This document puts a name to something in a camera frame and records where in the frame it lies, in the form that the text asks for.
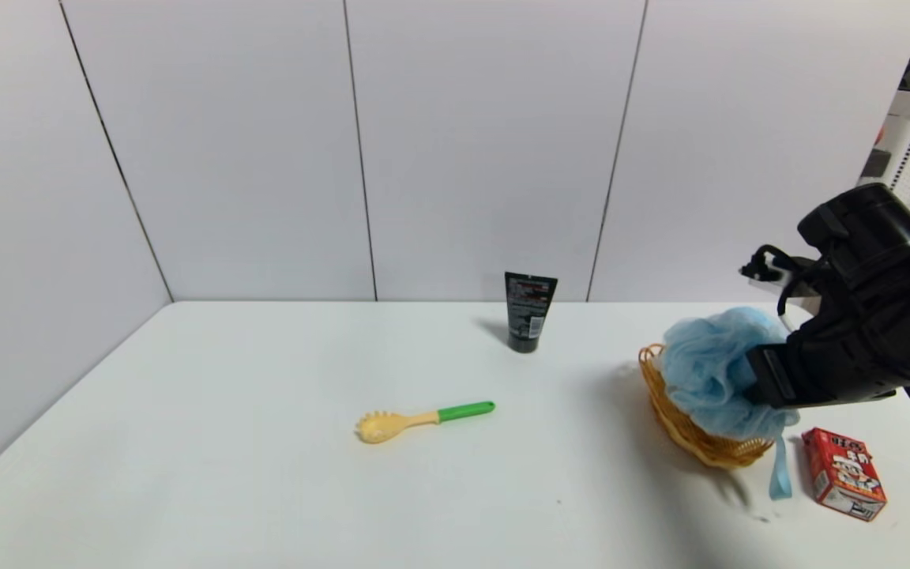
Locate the yellow pasta spoon green handle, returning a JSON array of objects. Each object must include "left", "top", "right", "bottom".
[{"left": 356, "top": 401, "right": 496, "bottom": 444}]

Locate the yellow woven plastic basket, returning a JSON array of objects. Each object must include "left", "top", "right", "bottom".
[{"left": 637, "top": 343, "right": 774, "bottom": 469}]

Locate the light blue bath loofah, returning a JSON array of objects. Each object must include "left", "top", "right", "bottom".
[{"left": 658, "top": 307, "right": 801, "bottom": 501}]

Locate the black cosmetic tube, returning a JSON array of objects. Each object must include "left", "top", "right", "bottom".
[{"left": 504, "top": 272, "right": 558, "bottom": 353}]

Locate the white wrist camera with cable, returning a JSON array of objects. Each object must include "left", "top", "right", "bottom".
[{"left": 739, "top": 244, "right": 823, "bottom": 318}]

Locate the red printed carton box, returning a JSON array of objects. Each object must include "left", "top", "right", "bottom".
[{"left": 801, "top": 428, "right": 888, "bottom": 522}]

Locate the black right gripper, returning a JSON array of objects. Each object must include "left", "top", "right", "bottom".
[{"left": 743, "top": 310, "right": 871, "bottom": 409}]

